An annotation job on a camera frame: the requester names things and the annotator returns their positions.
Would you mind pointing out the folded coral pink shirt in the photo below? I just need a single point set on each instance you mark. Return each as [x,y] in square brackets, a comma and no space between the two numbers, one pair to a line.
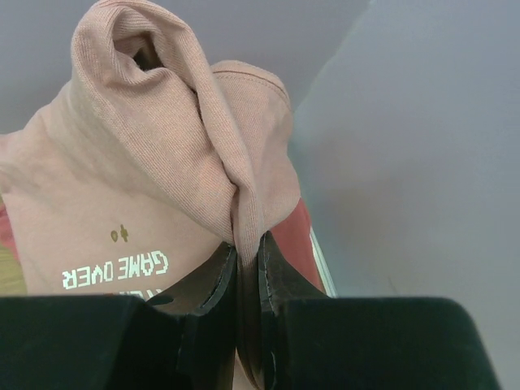
[293,236]

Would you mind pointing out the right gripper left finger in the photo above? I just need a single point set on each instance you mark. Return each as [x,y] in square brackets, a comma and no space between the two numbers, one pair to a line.
[183,338]

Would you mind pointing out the dusty pink t shirt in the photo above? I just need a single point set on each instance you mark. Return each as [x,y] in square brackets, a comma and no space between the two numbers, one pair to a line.
[146,161]

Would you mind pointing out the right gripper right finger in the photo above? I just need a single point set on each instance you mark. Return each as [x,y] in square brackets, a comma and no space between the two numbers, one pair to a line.
[290,335]

